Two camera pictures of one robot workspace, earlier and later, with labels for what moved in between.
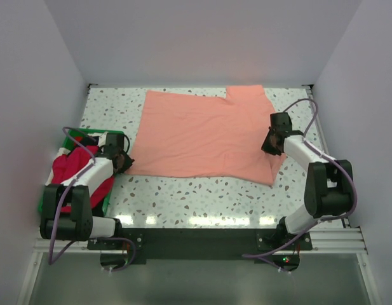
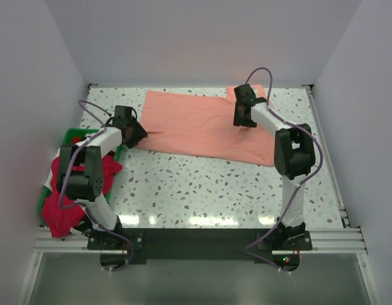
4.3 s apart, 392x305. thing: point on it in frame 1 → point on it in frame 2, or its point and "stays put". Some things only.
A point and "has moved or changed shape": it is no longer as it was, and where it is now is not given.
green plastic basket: x=68 y=143 stays put
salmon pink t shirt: x=187 y=134 has moved or changed shape
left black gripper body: x=127 y=162 → x=136 y=133
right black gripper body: x=267 y=144 → x=244 y=121
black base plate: x=260 y=245 stays put
